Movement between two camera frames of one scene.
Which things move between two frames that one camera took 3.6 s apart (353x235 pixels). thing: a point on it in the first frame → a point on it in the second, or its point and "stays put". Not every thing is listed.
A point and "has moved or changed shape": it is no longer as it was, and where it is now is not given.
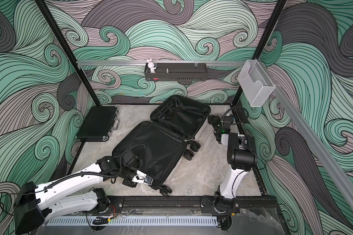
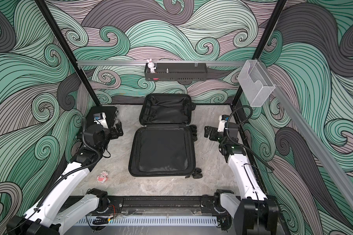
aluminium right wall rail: x=329 y=159 stays put
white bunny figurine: x=151 y=65 stays put
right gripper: x=214 y=120 → x=214 y=130
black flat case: x=98 y=124 stays put
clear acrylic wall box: x=256 y=84 stays put
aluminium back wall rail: x=171 y=63 stays put
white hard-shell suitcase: x=159 y=145 has moved or changed shape
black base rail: x=140 y=204 stays put
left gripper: x=131 y=182 → x=115 y=135
